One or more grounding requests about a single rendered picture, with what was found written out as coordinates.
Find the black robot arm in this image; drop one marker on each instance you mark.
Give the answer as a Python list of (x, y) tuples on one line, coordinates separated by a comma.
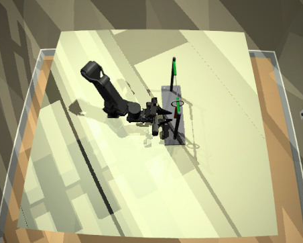
[(114, 104)]

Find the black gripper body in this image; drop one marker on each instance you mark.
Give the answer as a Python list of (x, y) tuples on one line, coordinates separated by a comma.
[(155, 121)]

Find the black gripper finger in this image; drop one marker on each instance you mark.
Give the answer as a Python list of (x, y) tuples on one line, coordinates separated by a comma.
[(163, 111), (163, 121)]

